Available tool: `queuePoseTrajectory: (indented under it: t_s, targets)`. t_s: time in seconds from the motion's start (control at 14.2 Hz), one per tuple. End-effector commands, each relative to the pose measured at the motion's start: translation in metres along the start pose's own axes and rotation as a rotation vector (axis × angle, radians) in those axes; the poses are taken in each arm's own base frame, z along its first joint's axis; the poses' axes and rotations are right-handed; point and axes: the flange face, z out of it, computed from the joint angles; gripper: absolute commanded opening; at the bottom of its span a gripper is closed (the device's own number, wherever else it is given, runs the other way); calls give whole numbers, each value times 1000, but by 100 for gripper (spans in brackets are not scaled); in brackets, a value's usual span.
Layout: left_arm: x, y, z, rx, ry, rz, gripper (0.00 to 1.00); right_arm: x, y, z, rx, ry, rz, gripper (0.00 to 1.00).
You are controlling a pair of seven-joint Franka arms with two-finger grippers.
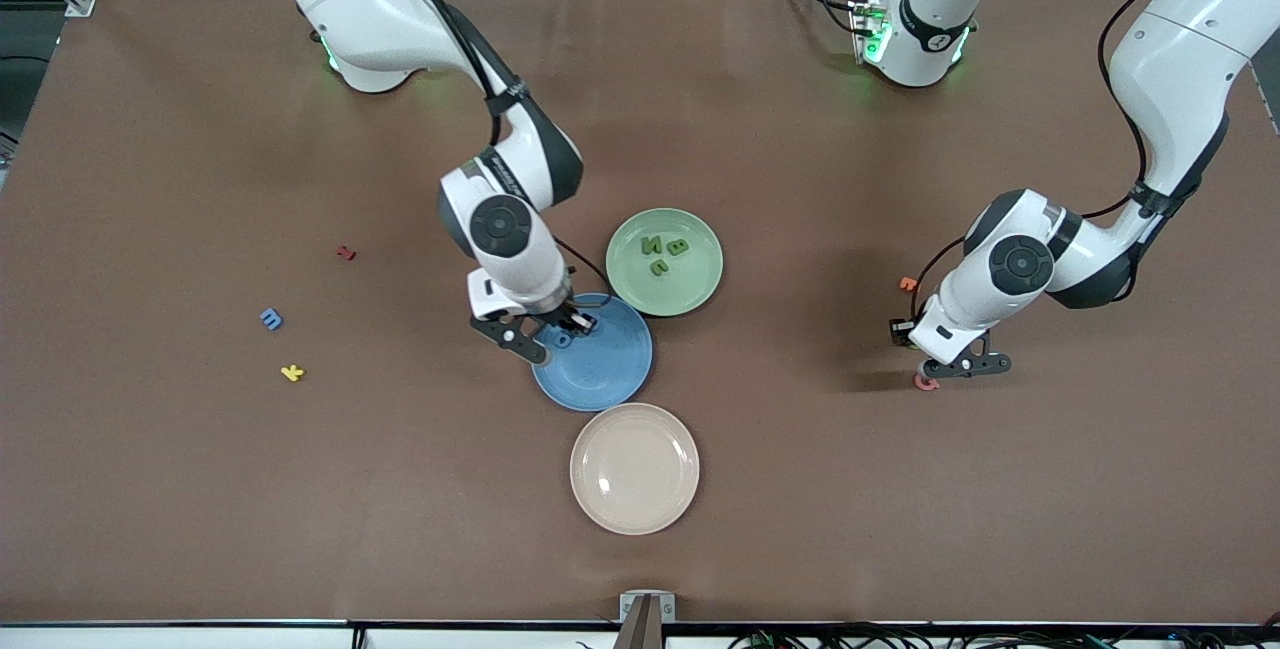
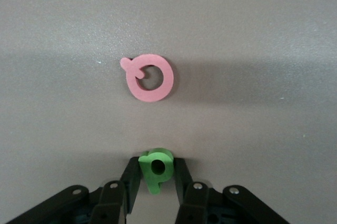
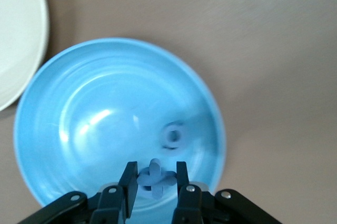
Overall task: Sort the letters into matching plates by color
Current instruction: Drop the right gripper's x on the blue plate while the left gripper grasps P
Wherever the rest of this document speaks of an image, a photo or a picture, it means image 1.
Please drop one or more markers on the blue foam letter m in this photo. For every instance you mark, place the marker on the blue foam letter m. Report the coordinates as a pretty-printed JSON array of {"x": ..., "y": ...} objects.
[{"x": 271, "y": 319}]

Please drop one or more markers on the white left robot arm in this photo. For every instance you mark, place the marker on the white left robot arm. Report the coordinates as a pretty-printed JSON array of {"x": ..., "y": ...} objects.
[{"x": 1180, "y": 59}]

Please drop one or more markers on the blue plate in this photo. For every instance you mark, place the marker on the blue plate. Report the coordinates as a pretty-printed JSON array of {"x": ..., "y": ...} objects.
[{"x": 610, "y": 379}]

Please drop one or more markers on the green foam letter B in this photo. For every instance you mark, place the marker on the green foam letter B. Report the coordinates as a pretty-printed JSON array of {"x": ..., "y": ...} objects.
[{"x": 678, "y": 248}]

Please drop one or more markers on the pink foam letter Q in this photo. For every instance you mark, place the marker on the pink foam letter Q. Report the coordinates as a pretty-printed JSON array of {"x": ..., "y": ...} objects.
[{"x": 927, "y": 385}]

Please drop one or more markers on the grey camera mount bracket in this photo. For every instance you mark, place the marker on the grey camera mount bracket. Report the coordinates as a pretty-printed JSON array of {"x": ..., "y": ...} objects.
[{"x": 647, "y": 619}]

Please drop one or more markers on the yellow foam letter k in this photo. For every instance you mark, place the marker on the yellow foam letter k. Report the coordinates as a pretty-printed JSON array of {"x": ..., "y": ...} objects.
[{"x": 292, "y": 372}]

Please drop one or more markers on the light green plate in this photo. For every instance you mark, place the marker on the light green plate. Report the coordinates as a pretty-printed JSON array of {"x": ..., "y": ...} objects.
[{"x": 690, "y": 284}]

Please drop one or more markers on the white table edge rail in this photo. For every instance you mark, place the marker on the white table edge rail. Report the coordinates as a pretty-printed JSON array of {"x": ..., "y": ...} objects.
[{"x": 150, "y": 637}]

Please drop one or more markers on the brown table cover mat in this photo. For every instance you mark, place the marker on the brown table cover mat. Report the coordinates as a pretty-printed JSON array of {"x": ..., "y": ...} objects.
[{"x": 200, "y": 529}]

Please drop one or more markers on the beige plate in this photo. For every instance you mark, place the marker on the beige plate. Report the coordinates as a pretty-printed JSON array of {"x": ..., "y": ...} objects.
[{"x": 634, "y": 469}]

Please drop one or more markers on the green foam letter N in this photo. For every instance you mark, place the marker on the green foam letter N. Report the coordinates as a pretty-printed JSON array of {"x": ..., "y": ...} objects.
[{"x": 651, "y": 246}]

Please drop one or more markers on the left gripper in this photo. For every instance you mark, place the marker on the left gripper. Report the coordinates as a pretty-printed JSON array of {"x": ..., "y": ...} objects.
[{"x": 897, "y": 335}]

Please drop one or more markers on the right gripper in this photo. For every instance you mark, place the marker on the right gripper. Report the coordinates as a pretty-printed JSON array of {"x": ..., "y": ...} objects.
[{"x": 573, "y": 314}]

